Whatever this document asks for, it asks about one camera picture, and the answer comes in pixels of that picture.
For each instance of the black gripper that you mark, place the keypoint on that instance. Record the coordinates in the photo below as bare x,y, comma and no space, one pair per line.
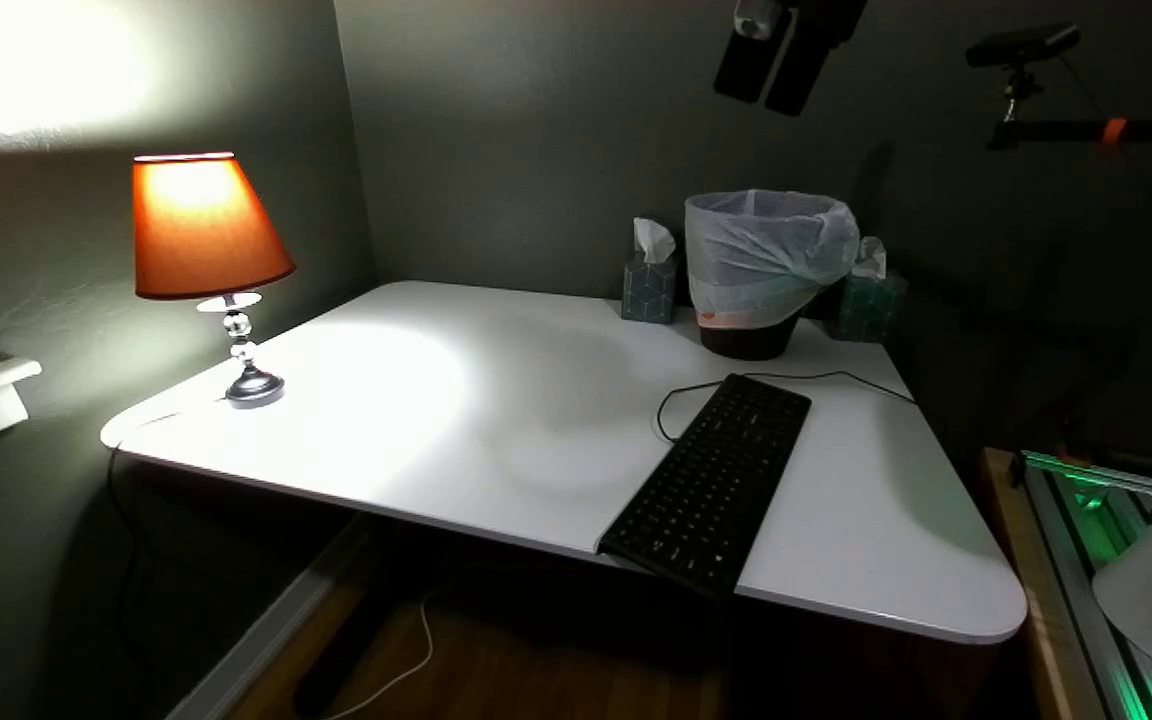
824,25

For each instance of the black computer keyboard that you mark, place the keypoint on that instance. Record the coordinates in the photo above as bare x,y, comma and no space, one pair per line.
715,480

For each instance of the trash bin with white bag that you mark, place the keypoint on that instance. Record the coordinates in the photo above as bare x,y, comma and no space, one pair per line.
757,263

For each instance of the teal tissue box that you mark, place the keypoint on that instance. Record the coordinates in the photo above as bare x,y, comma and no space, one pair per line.
650,281
868,303

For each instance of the black rod with orange clamp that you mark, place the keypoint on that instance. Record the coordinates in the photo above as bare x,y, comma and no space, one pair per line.
1137,128

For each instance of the table lamp with orange shade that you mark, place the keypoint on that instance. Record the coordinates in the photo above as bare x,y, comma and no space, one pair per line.
200,224

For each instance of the aluminium frame rail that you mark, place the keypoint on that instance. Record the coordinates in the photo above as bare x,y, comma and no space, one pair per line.
1083,535

